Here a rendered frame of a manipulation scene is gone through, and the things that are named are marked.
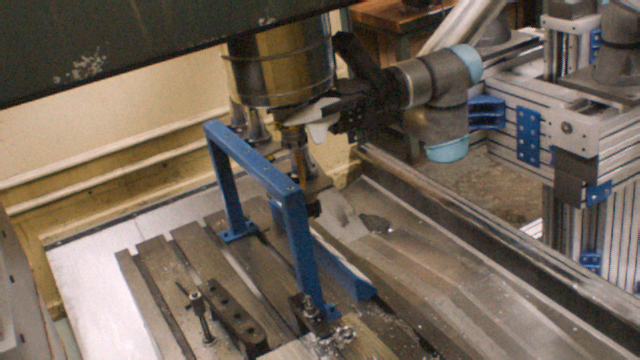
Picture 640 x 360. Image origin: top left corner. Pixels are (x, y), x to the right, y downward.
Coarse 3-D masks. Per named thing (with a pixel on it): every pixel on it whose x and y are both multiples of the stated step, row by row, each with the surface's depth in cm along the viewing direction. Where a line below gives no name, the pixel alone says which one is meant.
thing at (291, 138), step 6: (282, 132) 95; (288, 132) 94; (294, 132) 94; (300, 132) 95; (306, 132) 96; (282, 138) 96; (288, 138) 95; (294, 138) 95; (300, 138) 95; (306, 138) 96; (282, 144) 96; (288, 144) 95; (294, 144) 95; (300, 144) 95; (306, 144) 96; (288, 150) 96; (294, 150) 96; (300, 150) 96
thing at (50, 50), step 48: (0, 0) 61; (48, 0) 63; (96, 0) 65; (144, 0) 67; (192, 0) 69; (240, 0) 72; (288, 0) 75; (336, 0) 78; (0, 48) 62; (48, 48) 64; (96, 48) 66; (144, 48) 69; (192, 48) 72; (0, 96) 64; (48, 96) 66
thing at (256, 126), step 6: (252, 114) 140; (258, 114) 141; (252, 120) 141; (258, 120) 141; (252, 126) 141; (258, 126) 141; (264, 126) 142; (252, 132) 142; (258, 132) 142; (264, 132) 142; (252, 138) 142; (258, 138) 142
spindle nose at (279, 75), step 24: (312, 24) 83; (240, 48) 83; (264, 48) 82; (288, 48) 82; (312, 48) 84; (240, 72) 85; (264, 72) 83; (288, 72) 83; (312, 72) 85; (240, 96) 87; (264, 96) 85; (288, 96) 85; (312, 96) 86
